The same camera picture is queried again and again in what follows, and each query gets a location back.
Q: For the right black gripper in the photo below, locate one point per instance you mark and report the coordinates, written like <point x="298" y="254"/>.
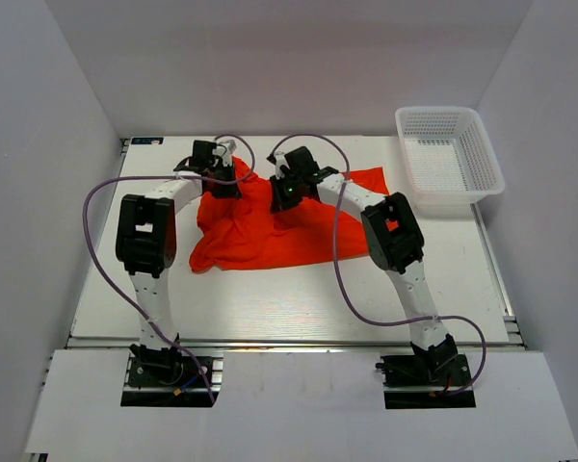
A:
<point x="280" y="202"/>

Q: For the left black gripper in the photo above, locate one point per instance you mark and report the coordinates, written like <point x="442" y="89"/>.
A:
<point x="231" y="192"/>

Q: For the orange t shirt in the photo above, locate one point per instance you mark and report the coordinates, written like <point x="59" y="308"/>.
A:
<point x="244" y="234"/>

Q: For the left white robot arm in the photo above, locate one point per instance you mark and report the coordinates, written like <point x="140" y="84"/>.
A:
<point x="147" y="238"/>

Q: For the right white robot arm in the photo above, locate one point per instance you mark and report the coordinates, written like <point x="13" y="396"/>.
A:
<point x="394" y="243"/>

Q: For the blue label sticker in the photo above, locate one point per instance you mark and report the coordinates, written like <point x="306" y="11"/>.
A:
<point x="146" y="140"/>

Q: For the white plastic mesh basket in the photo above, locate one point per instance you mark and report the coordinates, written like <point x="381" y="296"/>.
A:
<point x="448" y="156"/>

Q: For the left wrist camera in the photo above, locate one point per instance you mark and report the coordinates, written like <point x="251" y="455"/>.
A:
<point x="223" y="152"/>

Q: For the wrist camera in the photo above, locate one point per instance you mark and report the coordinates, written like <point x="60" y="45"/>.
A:
<point x="223" y="152"/>
<point x="278" y="160"/>

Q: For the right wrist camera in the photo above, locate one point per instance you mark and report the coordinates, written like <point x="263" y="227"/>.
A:
<point x="278" y="160"/>

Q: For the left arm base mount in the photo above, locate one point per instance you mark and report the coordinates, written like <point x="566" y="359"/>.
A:
<point x="169" y="378"/>

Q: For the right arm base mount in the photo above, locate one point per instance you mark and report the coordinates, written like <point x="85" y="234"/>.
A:
<point x="408" y="385"/>

